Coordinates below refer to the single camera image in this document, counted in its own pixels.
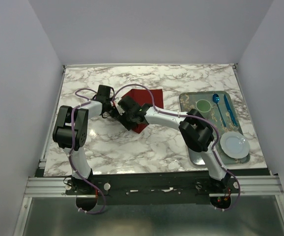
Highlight dark red cloth napkin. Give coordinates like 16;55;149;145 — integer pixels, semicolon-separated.
121;88;164;135

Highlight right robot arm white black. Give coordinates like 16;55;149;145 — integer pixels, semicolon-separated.
112;96;233;193

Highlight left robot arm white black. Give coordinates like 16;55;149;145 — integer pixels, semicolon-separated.
53;85;115;194

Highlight light green cup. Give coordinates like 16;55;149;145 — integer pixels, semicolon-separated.
196;99;211;113

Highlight blue metallic spoon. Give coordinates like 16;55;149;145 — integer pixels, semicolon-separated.
212;93;226;127

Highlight floral teal serving tray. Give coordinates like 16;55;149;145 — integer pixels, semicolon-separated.
178;90;251;167

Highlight blue metallic knife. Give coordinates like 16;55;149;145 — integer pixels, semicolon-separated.
224;95;238;127

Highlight pale blue small plate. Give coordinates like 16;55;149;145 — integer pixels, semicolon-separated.
220;131;250;159

